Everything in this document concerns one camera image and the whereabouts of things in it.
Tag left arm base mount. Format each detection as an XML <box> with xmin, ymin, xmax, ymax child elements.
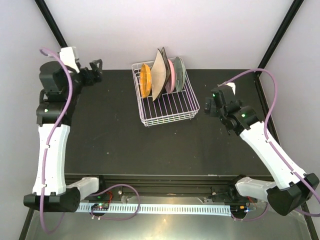
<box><xmin>90</xmin><ymin>184</ymin><xmax>124</xmax><ymax>203</ymax></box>

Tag left black frame post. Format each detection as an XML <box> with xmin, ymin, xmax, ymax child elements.
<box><xmin>34</xmin><ymin>0</ymin><xmax>68</xmax><ymax>48</ymax></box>

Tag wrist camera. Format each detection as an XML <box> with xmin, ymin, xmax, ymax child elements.
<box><xmin>219</xmin><ymin>82</ymin><xmax>236</xmax><ymax>95</ymax></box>
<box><xmin>59</xmin><ymin>46</ymin><xmax>81</xmax><ymax>73</ymax></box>

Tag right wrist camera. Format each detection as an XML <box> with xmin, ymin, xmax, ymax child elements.
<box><xmin>219</xmin><ymin>82</ymin><xmax>236</xmax><ymax>95</ymax></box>

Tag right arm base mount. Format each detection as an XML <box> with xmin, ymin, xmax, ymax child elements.
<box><xmin>207</xmin><ymin>186</ymin><xmax>258</xmax><ymax>203</ymax></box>

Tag right black frame post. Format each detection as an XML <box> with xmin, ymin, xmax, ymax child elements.
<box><xmin>258</xmin><ymin>0</ymin><xmax>304</xmax><ymax>69</ymax></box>

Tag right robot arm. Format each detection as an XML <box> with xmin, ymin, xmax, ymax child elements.
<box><xmin>204</xmin><ymin>85</ymin><xmax>320</xmax><ymax>216</ymax></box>

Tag white slotted cable duct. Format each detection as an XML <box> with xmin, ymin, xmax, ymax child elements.
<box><xmin>76</xmin><ymin>202</ymin><xmax>231</xmax><ymax>217</ymax></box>

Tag black frame post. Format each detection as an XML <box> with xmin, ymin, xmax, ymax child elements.
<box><xmin>34</xmin><ymin>0</ymin><xmax>68</xmax><ymax>48</ymax></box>
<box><xmin>258</xmin><ymin>0</ymin><xmax>304</xmax><ymax>69</ymax></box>

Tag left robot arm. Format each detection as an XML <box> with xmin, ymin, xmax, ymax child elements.
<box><xmin>23</xmin><ymin>59</ymin><xmax>108</xmax><ymax>213</ymax></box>

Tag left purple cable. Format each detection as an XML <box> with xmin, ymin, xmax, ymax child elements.
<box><xmin>39</xmin><ymin>47</ymin><xmax>141</xmax><ymax>234</ymax></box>

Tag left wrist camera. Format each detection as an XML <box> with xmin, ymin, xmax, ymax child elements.
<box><xmin>59</xmin><ymin>46</ymin><xmax>81</xmax><ymax>73</ymax></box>

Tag white wire dish rack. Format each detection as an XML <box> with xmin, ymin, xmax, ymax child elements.
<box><xmin>131</xmin><ymin>62</ymin><xmax>200</xmax><ymax>127</ymax></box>

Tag pink round plate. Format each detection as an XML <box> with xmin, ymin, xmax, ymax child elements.
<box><xmin>165</xmin><ymin>59</ymin><xmax>176</xmax><ymax>94</ymax></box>

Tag white square plate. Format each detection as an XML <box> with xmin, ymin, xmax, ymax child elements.
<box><xmin>150</xmin><ymin>49</ymin><xmax>166</xmax><ymax>102</ymax></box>

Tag green floral plate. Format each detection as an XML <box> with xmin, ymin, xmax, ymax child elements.
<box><xmin>173</xmin><ymin>56</ymin><xmax>186</xmax><ymax>92</ymax></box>

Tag orange dotted scalloped plate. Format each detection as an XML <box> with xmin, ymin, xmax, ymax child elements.
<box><xmin>140</xmin><ymin>63</ymin><xmax>152</xmax><ymax>99</ymax></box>

